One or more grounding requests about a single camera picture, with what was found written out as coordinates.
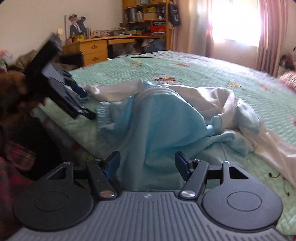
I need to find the wooden desk with drawers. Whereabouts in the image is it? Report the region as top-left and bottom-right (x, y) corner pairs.
(62, 36), (152, 66)

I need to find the red plaid cloth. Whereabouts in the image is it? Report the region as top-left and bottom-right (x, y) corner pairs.
(1, 141), (35, 240)

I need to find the wooden bookshelf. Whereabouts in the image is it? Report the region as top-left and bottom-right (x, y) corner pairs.
(122, 0), (171, 50)

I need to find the pink right curtain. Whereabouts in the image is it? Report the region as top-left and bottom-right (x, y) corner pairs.
(256, 0), (288, 77)

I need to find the child portrait photo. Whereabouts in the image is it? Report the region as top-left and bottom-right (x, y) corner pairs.
(65, 14), (88, 43)

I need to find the cluttered white nightstand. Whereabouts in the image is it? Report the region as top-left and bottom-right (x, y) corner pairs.
(277, 47), (296, 77)

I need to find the floral folded duvet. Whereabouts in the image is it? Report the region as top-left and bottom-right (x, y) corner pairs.
(279, 71), (296, 92)

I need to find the green quilted bee bedspread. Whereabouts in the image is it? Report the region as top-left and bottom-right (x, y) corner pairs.
(34, 51), (295, 240)

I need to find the dark hanging tote bag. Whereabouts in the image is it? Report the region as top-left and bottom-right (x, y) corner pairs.
(168, 1), (181, 26)

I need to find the olive padded coat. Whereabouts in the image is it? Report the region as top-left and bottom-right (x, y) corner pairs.
(16, 49), (38, 70)

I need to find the pink left curtain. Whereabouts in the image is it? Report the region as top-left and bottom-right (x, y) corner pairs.
(171, 1), (214, 57)

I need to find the pink curtain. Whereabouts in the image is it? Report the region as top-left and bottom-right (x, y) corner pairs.
(171, 1), (214, 57)
(256, 0), (288, 77)

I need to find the light blue white jacket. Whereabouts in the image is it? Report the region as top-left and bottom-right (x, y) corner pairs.
(84, 81), (295, 191)

